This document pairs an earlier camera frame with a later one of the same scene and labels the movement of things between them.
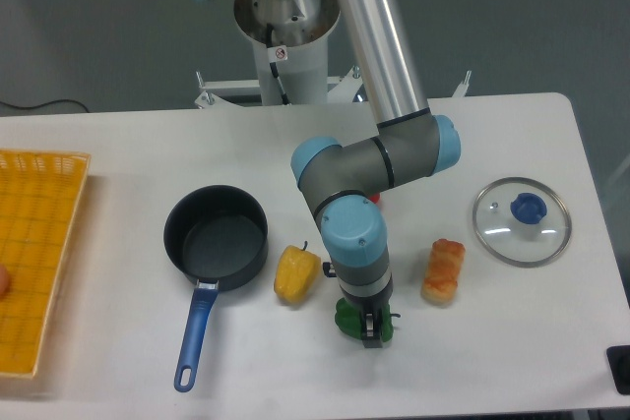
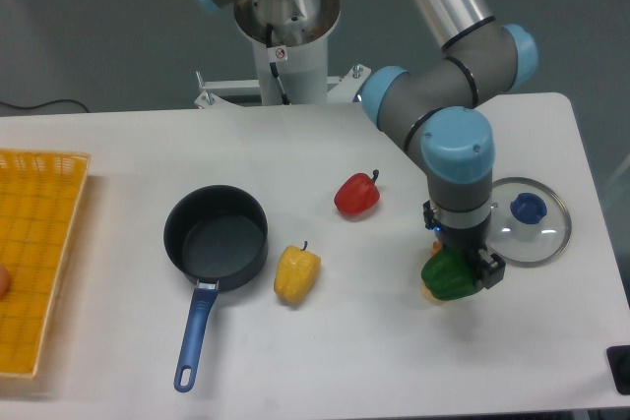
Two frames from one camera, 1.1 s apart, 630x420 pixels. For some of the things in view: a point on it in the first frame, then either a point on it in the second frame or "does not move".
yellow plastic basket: x=39 y=193 does not move
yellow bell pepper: x=296 y=273 does not move
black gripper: x=370 y=310 → x=466 y=239
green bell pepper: x=350 y=320 → x=448 y=275
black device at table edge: x=619 y=361 does not move
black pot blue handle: x=218 y=235 does not move
